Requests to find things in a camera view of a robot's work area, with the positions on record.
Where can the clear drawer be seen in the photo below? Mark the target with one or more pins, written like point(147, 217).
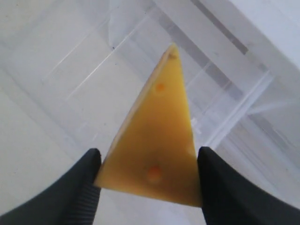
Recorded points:
point(70, 71)

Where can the yellow cheese wedge toy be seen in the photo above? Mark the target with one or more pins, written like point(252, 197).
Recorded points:
point(153, 153)

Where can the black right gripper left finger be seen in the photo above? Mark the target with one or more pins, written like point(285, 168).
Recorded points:
point(71, 200)

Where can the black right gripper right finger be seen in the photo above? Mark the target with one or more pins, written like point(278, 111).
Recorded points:
point(228, 198)

